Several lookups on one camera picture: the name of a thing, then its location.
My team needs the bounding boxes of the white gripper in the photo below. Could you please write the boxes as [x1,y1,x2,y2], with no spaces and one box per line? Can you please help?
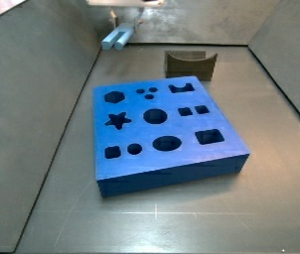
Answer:
[86,0,165,27]

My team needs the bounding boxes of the light blue square-circle object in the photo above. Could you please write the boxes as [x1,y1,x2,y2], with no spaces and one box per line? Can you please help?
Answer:
[101,23,134,51]

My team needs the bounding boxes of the blue foam shape-sorter block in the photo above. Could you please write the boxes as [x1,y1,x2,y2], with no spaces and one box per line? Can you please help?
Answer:
[93,76,249,196]

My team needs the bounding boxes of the black curved fixture bracket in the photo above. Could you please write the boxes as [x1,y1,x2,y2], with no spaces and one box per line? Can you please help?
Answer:
[165,51,219,81]

